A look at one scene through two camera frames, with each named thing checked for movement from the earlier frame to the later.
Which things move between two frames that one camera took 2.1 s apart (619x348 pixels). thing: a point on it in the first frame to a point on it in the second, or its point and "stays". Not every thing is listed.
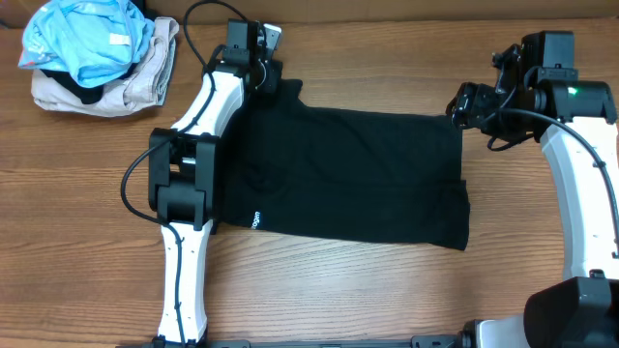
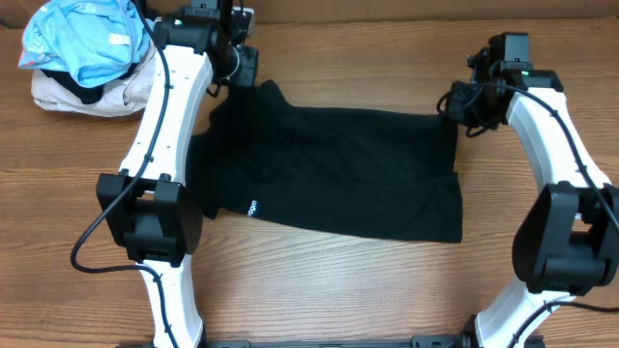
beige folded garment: [145, 87] stays
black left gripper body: [270, 73] to [247, 68]
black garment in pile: [86, 95] stays
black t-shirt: [353, 174] stays
